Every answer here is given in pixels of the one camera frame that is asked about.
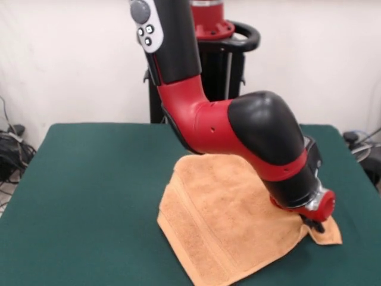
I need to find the grey round disc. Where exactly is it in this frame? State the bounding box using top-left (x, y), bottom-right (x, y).
top-left (351, 142), bottom-right (373, 163)

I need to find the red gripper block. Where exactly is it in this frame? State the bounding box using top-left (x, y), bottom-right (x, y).
top-left (269, 190), bottom-right (336, 234)

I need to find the black bulky object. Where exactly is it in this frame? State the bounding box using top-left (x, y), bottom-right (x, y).
top-left (361, 154), bottom-right (381, 191)

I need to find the black cable bundle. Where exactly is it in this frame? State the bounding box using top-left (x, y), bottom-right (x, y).
top-left (0, 95), bottom-right (38, 191)

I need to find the dark green table cloth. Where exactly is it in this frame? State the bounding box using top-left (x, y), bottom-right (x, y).
top-left (0, 123), bottom-right (381, 286)

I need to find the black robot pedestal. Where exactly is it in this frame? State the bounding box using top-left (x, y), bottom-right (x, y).
top-left (142, 19), bottom-right (261, 125)

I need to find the orange terry towel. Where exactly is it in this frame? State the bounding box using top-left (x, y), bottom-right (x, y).
top-left (157, 154), bottom-right (343, 286)

